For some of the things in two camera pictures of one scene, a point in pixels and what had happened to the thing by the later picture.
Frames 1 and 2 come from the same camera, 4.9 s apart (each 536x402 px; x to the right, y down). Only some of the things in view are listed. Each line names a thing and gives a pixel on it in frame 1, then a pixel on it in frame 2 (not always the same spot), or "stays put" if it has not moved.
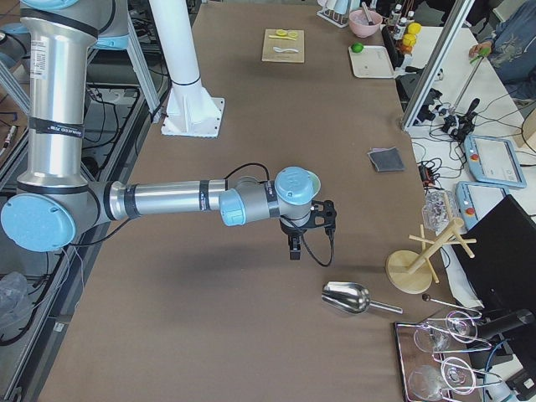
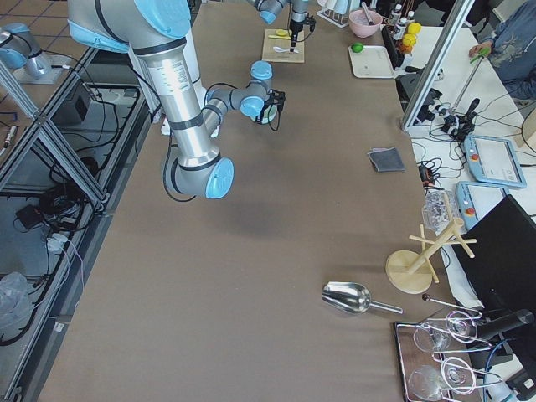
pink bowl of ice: (359, 23) stays put
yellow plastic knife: (282, 37) stays put
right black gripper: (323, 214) -> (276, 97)
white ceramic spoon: (278, 49) stays put
